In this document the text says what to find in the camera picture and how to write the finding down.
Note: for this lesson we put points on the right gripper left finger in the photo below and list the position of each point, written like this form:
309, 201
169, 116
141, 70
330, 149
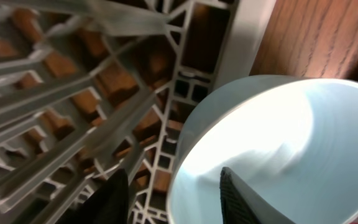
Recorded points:
108, 205

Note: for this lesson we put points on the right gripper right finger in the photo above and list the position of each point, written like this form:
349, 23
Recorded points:
240, 204

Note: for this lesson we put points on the light blue bowl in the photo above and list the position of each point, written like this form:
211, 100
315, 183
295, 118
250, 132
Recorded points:
293, 140

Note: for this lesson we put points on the grey plastic dishwasher rack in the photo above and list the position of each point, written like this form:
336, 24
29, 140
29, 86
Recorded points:
90, 87

